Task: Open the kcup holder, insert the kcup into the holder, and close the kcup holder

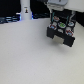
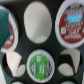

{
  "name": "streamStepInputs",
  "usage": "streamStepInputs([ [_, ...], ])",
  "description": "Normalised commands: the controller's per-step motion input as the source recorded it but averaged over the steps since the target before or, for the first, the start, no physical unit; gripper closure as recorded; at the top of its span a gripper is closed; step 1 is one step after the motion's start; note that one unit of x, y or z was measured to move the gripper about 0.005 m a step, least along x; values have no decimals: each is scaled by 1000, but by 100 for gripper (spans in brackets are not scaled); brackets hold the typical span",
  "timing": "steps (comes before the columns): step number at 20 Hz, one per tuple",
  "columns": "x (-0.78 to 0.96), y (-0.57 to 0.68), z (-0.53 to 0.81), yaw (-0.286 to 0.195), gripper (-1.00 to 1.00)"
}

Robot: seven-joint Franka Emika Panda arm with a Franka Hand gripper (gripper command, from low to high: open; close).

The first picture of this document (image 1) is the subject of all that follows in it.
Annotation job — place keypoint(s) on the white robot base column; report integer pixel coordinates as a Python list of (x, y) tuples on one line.
[(26, 13)]

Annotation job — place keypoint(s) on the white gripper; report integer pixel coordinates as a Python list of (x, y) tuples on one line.
[(60, 5)]

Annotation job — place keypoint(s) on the white kcup with green lid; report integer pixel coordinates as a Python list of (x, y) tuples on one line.
[(61, 25)]

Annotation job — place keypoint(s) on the dark keyboard at left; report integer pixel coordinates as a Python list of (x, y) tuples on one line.
[(9, 19)]

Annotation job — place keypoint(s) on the black kcup holder drawer box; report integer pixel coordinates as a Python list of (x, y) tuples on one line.
[(61, 35)]

